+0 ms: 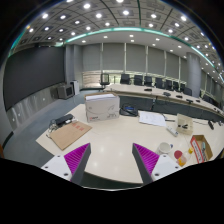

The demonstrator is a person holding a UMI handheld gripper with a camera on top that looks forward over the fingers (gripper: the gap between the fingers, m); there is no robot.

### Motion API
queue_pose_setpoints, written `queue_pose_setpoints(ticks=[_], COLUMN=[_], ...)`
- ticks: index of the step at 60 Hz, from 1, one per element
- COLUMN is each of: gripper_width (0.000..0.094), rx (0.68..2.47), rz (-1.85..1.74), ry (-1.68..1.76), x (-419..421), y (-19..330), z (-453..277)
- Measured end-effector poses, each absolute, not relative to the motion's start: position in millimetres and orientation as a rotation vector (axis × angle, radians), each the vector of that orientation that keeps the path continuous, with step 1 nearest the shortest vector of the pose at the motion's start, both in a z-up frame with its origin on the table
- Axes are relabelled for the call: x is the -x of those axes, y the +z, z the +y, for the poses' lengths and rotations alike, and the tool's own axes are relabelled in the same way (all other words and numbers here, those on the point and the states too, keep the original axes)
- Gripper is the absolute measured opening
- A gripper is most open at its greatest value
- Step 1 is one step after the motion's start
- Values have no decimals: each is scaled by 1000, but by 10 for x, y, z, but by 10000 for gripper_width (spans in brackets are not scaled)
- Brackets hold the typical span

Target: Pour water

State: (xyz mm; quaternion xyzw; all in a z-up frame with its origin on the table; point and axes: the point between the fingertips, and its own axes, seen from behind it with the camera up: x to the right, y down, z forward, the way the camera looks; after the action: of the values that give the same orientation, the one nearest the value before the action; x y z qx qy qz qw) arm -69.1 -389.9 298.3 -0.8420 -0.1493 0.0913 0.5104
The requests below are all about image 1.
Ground grey crt monitor cart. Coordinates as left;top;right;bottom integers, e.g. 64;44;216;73
51;85;74;100

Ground brown cardboard sheet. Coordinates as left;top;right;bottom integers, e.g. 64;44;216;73
50;121;92;150

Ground small bottle with yellow liquid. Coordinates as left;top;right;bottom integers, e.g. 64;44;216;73
177;148;194;167

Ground red round lid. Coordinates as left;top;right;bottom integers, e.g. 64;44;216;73
174;150;183;159

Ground black bag on table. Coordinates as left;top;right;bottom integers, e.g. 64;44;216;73
120;104;138;117

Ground small beige open box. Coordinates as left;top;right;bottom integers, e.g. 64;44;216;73
176;114;193;135

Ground white ceramic mug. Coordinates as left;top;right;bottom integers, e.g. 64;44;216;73
156;142;173;155

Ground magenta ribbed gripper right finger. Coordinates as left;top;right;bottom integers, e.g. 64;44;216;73
132;143;159;185

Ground long curved conference desk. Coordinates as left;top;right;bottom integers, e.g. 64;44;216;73
105;84;224;122

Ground black power adapter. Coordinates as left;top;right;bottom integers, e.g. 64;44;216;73
55;114;73;126

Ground open brown cardboard box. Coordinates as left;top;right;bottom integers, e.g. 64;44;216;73
190;135;213;163

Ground white cardboard box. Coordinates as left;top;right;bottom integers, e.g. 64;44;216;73
85;92;120;123

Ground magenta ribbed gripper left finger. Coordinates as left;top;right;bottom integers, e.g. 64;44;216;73
64;143;91;185

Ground white paper sheets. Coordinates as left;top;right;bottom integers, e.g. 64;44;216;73
139;111;166;127

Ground black office chair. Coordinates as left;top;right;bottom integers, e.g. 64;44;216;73
100;73;110;88

